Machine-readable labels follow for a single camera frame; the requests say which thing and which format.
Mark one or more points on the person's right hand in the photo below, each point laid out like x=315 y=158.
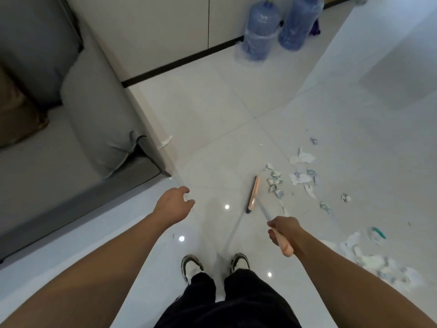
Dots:
x=288 y=228

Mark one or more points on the person's left hand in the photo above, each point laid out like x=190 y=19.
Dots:
x=170 y=206

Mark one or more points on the person's right fingers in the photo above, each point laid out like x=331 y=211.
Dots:
x=273 y=235

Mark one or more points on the person's left thumb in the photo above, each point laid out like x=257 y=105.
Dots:
x=189 y=203

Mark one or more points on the person's left forearm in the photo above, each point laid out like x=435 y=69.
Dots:
x=102 y=269

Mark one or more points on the person's right forearm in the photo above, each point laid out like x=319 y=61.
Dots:
x=348 y=280

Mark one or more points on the person's right shoe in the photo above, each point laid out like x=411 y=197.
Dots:
x=240 y=262

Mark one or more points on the person's shoe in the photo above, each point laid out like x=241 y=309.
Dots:
x=191 y=266
x=240 y=262

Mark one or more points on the person's left shoe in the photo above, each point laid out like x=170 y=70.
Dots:
x=191 y=266

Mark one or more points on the scattered torn paper scraps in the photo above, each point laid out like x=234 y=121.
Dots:
x=302 y=178

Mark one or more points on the white paper scrap by sofa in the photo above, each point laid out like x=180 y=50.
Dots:
x=166 y=142

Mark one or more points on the person's black trousers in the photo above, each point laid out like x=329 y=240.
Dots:
x=232 y=304

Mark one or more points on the teal wrapper scrap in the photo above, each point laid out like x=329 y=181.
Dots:
x=378 y=232

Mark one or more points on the pile of white crumpled paper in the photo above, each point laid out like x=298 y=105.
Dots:
x=375 y=263

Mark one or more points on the grey sofa armrest cushion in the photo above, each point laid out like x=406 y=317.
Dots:
x=99 y=116

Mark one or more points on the grey sofa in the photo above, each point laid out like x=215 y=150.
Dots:
x=44 y=187

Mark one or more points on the white cabinet with black plinth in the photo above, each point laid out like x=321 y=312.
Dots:
x=153 y=27

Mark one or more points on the blue water jug plastic wrapped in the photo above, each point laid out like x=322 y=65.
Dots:
x=261 y=30

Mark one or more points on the brown pillow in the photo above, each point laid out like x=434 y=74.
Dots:
x=17 y=116

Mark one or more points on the grey sofa back cushion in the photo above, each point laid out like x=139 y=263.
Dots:
x=34 y=47

